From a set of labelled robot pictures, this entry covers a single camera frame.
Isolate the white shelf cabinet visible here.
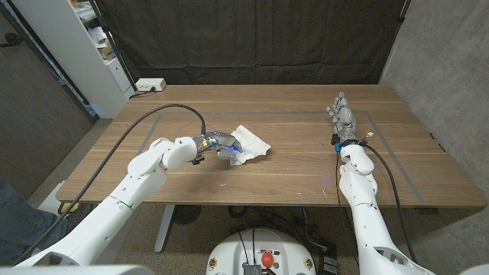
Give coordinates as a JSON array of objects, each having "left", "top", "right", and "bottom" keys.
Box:
[{"left": 11, "top": 0, "right": 134, "bottom": 119}]

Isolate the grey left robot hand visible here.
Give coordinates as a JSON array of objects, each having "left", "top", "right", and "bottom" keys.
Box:
[{"left": 196, "top": 131, "right": 244, "bottom": 161}]

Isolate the white power strip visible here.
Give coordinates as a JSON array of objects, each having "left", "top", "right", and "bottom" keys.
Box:
[{"left": 135, "top": 77, "right": 167, "bottom": 92}]

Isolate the black floor power strip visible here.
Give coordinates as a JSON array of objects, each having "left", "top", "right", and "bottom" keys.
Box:
[{"left": 319, "top": 244, "right": 339, "bottom": 275}]

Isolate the black round floor object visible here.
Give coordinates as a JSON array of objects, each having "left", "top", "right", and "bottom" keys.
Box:
[{"left": 171, "top": 205, "right": 202, "bottom": 225}]

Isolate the black door handle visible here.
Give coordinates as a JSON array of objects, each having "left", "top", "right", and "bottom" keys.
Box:
[{"left": 0, "top": 32, "right": 24, "bottom": 49}]

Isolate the small cardboard box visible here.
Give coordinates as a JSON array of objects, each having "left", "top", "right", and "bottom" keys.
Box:
[{"left": 97, "top": 44, "right": 115, "bottom": 60}]

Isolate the white paper towel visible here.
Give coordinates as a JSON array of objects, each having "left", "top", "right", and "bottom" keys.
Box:
[{"left": 228, "top": 125, "right": 272, "bottom": 167}]

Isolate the person's leg in blue jeans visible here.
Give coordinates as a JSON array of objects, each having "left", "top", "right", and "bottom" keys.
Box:
[{"left": 0, "top": 177, "right": 70, "bottom": 264}]

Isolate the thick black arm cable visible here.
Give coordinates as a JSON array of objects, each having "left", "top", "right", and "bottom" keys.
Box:
[
  {"left": 362, "top": 143, "right": 418, "bottom": 263},
  {"left": 15, "top": 102, "right": 207, "bottom": 264}
]

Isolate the black power strip cord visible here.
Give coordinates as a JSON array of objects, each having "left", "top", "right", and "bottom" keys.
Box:
[{"left": 128, "top": 86, "right": 156, "bottom": 100}]

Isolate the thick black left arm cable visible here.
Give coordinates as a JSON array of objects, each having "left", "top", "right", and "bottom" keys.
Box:
[{"left": 15, "top": 102, "right": 207, "bottom": 264}]

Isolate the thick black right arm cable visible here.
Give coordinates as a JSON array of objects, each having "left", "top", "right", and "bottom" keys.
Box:
[{"left": 362, "top": 143, "right": 418, "bottom": 263}]

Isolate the white table leg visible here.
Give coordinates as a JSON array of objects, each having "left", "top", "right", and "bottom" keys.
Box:
[{"left": 154, "top": 204, "right": 176, "bottom": 254}]

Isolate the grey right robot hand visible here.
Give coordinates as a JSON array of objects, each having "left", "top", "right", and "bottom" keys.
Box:
[{"left": 325, "top": 91, "right": 359, "bottom": 143}]

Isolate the white robot torso base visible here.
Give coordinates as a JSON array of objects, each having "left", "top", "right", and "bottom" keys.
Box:
[{"left": 206, "top": 228, "right": 317, "bottom": 275}]

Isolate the black backdrop curtain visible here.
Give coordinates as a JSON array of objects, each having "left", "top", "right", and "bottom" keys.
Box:
[{"left": 93, "top": 0, "right": 408, "bottom": 86}]

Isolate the black backdrop stand pole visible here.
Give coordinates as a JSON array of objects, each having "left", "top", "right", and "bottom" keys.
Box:
[{"left": 88, "top": 0, "right": 138, "bottom": 92}]

